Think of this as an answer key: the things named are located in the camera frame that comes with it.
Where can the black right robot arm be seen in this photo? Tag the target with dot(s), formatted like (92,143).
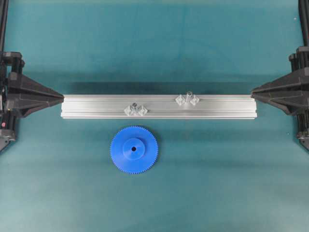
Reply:
(290,93)

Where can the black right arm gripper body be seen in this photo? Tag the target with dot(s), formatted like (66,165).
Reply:
(300,60)

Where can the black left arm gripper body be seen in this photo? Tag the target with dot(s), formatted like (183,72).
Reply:
(7,120)

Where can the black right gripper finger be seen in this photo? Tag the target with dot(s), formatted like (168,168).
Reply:
(282,86)
(288,110)

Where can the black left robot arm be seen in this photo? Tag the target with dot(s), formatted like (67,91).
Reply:
(3,20)

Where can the large blue plastic gear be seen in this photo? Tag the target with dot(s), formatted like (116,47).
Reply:
(134,150)

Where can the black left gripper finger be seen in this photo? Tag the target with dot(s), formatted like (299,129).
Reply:
(25,88)
(23,108)

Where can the long aluminium extrusion rail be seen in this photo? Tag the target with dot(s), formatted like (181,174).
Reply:
(159,107)

